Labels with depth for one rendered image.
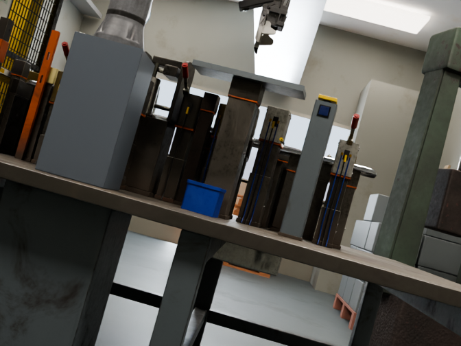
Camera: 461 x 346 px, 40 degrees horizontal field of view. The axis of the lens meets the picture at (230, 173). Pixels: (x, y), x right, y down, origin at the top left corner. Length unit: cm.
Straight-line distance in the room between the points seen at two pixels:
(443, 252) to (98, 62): 428
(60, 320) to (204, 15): 771
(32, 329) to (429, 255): 428
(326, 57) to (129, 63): 737
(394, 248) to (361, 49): 509
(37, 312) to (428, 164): 328
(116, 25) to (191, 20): 735
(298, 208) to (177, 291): 53
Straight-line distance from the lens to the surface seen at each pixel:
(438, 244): 564
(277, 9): 211
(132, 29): 188
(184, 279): 164
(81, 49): 184
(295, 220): 198
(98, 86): 180
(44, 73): 249
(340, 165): 215
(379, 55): 917
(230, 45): 906
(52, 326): 178
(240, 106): 203
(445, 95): 463
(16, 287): 180
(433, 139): 456
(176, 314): 165
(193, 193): 191
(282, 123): 217
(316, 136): 200
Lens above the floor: 76
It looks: 3 degrees up
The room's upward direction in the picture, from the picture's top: 16 degrees clockwise
